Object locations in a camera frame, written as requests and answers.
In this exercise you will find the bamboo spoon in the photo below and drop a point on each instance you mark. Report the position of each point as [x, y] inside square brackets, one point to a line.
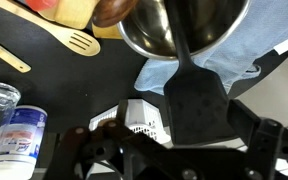
[74, 15]

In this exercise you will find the bamboo slotted spatula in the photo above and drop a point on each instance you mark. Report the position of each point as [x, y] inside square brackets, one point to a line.
[60, 33]

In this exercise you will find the black plastic spatula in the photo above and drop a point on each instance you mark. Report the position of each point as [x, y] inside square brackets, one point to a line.
[197, 106]

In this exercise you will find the white plastic basket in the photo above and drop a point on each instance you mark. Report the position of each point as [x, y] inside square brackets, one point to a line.
[147, 116]

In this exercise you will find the silver tin can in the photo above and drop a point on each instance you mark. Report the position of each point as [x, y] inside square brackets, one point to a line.
[210, 23]

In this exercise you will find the white wipes canister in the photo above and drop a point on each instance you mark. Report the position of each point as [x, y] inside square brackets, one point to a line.
[17, 146]

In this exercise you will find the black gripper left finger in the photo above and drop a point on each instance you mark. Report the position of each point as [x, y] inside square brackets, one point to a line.
[72, 150]

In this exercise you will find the blue-grey cloth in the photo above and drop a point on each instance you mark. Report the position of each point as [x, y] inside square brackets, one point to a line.
[270, 26]

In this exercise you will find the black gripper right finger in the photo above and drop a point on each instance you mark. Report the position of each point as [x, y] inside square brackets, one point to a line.
[264, 146]

